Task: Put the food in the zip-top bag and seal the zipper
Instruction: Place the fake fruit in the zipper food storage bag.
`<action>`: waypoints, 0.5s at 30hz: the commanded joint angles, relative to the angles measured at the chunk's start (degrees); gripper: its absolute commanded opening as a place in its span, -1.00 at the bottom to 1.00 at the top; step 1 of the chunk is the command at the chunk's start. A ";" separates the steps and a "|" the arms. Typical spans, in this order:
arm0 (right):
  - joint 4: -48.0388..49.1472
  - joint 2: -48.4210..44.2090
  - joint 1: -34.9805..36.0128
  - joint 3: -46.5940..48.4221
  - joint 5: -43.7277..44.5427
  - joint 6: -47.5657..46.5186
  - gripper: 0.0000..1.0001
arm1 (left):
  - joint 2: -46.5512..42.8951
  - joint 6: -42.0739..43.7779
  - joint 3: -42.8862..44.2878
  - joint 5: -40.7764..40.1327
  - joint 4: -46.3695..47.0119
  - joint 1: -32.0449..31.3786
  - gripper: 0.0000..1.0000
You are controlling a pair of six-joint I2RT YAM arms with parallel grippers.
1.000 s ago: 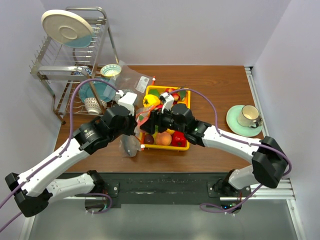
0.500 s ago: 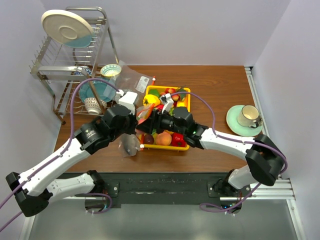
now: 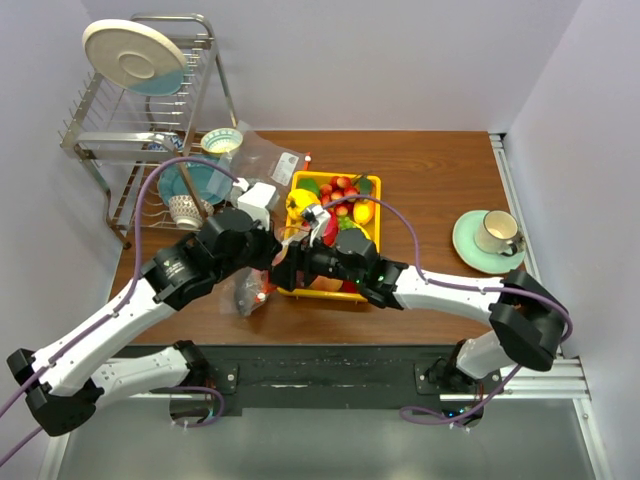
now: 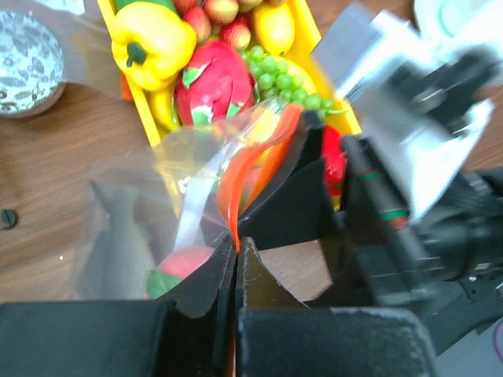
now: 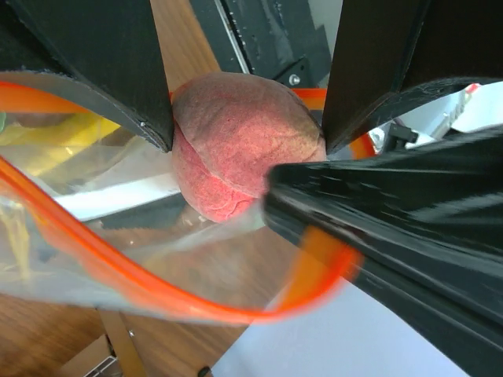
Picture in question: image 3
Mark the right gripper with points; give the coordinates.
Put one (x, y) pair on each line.
(300, 255)

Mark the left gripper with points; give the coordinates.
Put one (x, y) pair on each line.
(270, 249)

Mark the grey toy fish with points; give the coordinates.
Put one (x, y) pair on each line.
(246, 296)

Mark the orange zip top bag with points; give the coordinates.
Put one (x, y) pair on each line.
(232, 241)

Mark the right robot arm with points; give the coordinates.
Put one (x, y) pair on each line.
(527, 324)

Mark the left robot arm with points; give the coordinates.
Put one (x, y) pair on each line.
(65, 383)

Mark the clear bag with label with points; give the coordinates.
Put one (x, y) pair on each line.
(261, 160)

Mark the orange peach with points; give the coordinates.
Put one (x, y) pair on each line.
(326, 284)

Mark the yellow bell pepper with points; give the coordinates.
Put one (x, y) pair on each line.
(297, 201)

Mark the green grapes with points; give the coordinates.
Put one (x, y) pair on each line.
(346, 223)

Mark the yellow plastic tray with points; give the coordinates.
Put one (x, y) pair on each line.
(348, 291)

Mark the teal scalloped plate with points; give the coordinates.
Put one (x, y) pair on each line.
(212, 185)

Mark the teal striped small bowl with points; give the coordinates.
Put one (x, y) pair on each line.
(221, 141)

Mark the metal dish rack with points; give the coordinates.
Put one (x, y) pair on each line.
(119, 136)

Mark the green saucer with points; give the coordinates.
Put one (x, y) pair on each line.
(464, 245)

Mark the cream mug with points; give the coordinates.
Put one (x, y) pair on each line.
(499, 233)

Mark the beige and teal plate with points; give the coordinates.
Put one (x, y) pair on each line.
(135, 57)

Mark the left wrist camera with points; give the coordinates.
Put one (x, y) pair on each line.
(258, 202)

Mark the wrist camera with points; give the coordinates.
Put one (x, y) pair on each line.
(318, 219)
(258, 202)

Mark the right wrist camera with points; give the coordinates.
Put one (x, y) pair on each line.
(318, 219)

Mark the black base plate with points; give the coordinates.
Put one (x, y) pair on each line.
(208, 382)

